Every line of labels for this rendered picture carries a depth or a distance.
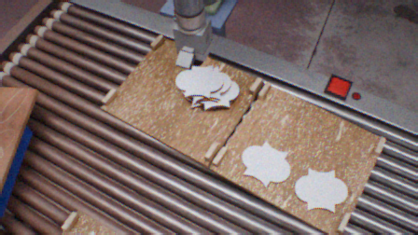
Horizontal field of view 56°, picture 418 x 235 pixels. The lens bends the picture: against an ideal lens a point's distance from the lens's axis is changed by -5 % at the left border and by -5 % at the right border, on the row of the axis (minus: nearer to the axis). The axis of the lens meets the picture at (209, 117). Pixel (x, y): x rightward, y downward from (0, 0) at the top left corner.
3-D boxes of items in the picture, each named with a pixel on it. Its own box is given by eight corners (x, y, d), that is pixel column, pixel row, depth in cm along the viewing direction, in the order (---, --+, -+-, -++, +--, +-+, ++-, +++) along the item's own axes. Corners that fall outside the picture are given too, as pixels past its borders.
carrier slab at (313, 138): (267, 86, 135) (267, 83, 134) (384, 142, 122) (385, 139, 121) (210, 171, 121) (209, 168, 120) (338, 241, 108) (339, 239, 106)
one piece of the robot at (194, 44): (159, 32, 101) (168, 72, 115) (192, 40, 99) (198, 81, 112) (179, 0, 106) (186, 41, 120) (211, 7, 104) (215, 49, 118)
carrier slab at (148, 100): (162, 39, 149) (162, 36, 148) (264, 84, 136) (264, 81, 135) (102, 110, 135) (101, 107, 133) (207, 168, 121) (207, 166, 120)
